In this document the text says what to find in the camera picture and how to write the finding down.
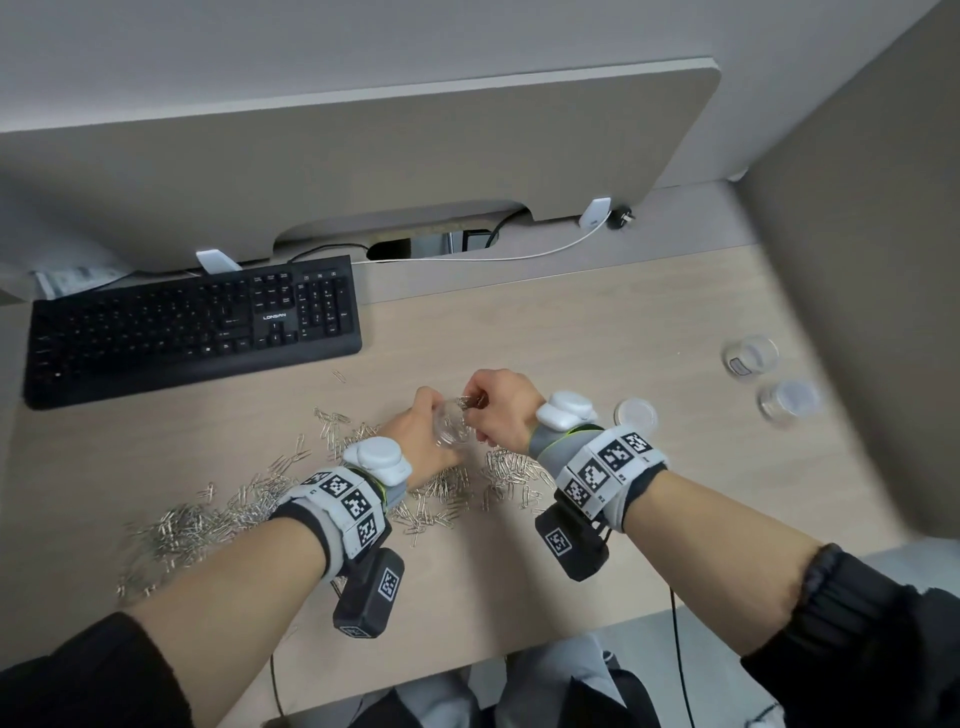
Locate black keyboard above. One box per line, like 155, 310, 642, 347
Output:
22, 254, 364, 412

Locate clear jar with label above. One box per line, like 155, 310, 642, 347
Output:
721, 335, 781, 382

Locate white cable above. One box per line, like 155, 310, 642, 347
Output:
352, 217, 605, 264

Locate pile of silver paper clips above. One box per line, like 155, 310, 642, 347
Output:
116, 367, 556, 601

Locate person's left hand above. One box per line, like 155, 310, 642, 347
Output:
378, 386, 471, 493

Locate white round tracker puck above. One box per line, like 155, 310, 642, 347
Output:
534, 391, 600, 433
342, 437, 414, 489

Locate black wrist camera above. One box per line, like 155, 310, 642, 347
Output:
533, 500, 613, 583
332, 547, 406, 641

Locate beige desk divider panel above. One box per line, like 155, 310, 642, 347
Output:
0, 58, 723, 298

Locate grey marker wristband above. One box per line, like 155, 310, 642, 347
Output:
528, 423, 669, 534
269, 464, 393, 579

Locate person's right hand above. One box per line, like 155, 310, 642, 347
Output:
458, 368, 547, 459

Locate person's right forearm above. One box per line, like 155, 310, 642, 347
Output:
622, 472, 823, 658

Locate black left sleeve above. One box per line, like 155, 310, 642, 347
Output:
0, 611, 196, 728

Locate person's left forearm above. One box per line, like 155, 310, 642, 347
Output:
127, 513, 331, 728

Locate white printed paper slip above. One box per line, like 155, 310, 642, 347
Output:
29, 263, 136, 301

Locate black right sleeve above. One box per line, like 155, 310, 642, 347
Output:
738, 543, 960, 728

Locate person's grey trousers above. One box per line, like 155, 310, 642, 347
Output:
352, 633, 661, 728

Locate black sleeve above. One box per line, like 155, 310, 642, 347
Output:
0, 611, 196, 728
738, 543, 960, 728

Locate beige side partition panel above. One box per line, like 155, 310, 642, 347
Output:
738, 0, 960, 541

